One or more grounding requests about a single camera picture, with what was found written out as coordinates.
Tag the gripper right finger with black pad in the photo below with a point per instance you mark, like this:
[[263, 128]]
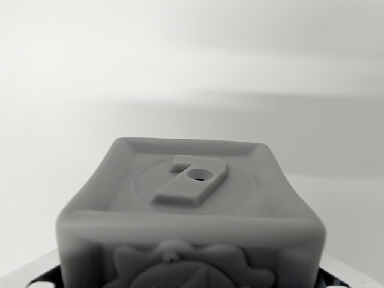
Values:
[[351, 276]]

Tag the grey embossed lion cube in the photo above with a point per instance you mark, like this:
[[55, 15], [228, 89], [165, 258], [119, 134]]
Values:
[[189, 216]]

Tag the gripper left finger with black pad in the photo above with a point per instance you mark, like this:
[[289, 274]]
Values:
[[39, 274]]

